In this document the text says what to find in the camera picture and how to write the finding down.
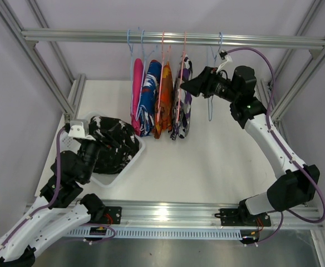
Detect blue white patterned trousers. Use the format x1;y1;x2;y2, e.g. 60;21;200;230
139;60;161;137

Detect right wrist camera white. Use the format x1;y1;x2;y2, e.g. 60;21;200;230
217;50;233;72

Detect orange patterned trousers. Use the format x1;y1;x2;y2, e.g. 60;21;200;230
154;62;174;139

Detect white plastic basket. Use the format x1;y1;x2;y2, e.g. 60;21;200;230
58;111;147;189

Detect aluminium hanging rail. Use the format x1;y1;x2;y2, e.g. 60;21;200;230
21;28;325;51

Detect right aluminium frame post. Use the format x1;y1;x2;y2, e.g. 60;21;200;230
271;1;325;123

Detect aluminium frame post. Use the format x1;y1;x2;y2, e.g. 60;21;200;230
0;1;86;121
271;1;325;123

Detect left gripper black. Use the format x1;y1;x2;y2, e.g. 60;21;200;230
78;121;121;182

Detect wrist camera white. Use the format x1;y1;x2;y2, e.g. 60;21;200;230
217;50;233;72
65;120;95;140

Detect left aluminium frame post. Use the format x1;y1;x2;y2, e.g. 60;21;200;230
0;1;86;121

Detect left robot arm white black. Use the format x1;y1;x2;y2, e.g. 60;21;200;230
0;138;113;266

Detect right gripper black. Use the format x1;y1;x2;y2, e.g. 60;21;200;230
180;67;239;103

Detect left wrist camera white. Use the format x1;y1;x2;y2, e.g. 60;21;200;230
65;120;95;140

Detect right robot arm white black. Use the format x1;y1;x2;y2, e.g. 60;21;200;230
181;66;320;225

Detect blue hanger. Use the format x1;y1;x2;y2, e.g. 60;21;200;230
208;32;224;122
135;29;157;120

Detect pink hanger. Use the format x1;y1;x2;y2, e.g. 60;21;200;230
175;31;188;125
155;34;173;131

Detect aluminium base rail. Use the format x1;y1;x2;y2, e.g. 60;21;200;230
20;199;323;230

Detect pink trousers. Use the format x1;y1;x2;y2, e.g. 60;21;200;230
130;58;143;136

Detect black white patterned trousers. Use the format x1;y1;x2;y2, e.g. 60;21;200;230
87;115;140;175

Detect purple grey patterned trousers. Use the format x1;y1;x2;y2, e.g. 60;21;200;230
170;55;193;140

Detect slotted cable duct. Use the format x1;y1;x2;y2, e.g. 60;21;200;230
66;226;242;240

